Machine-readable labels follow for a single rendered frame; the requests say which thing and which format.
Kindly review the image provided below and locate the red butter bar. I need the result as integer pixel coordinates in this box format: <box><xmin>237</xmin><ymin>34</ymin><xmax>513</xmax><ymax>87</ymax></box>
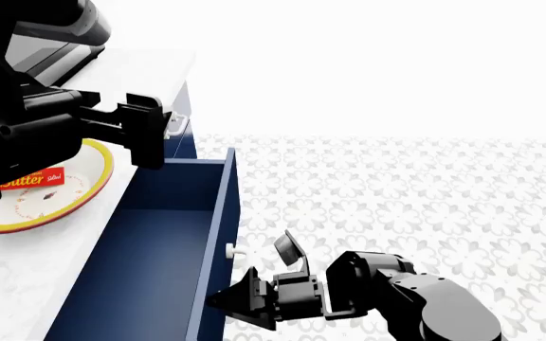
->
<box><xmin>0</xmin><ymin>166</ymin><xmax>66</xmax><ymax>191</ymax></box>

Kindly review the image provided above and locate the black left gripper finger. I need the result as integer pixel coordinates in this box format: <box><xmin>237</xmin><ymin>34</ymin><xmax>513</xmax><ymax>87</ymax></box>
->
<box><xmin>117</xmin><ymin>102</ymin><xmax>167</xmax><ymax>171</ymax></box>
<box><xmin>125</xmin><ymin>92</ymin><xmax>174</xmax><ymax>140</ymax></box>

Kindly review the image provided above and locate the white bowl with yellow rim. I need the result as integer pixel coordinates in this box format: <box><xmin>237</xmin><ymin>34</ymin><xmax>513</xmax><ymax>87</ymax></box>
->
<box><xmin>0</xmin><ymin>137</ymin><xmax>116</xmax><ymax>235</ymax></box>

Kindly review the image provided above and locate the white drawer knob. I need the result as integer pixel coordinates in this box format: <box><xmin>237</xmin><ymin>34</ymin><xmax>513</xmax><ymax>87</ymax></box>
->
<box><xmin>225</xmin><ymin>242</ymin><xmax>248</xmax><ymax>259</ymax></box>

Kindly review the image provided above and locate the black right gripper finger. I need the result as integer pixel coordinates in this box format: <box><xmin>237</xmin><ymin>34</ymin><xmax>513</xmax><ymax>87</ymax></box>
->
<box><xmin>205</xmin><ymin>293</ymin><xmax>278</xmax><ymax>332</ymax></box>
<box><xmin>227</xmin><ymin>265</ymin><xmax>275</xmax><ymax>311</ymax></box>

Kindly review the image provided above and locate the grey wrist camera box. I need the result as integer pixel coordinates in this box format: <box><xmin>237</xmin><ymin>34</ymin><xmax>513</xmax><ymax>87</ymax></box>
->
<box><xmin>272</xmin><ymin>228</ymin><xmax>313</xmax><ymax>284</ymax></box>

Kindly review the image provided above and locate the blue open drawer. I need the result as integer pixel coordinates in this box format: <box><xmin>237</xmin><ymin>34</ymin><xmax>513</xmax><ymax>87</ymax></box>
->
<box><xmin>44</xmin><ymin>147</ymin><xmax>242</xmax><ymax>341</ymax></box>

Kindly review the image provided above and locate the white cabinet handle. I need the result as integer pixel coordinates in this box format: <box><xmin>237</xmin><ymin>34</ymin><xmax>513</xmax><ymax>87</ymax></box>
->
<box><xmin>163</xmin><ymin>111</ymin><xmax>190</xmax><ymax>140</ymax></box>

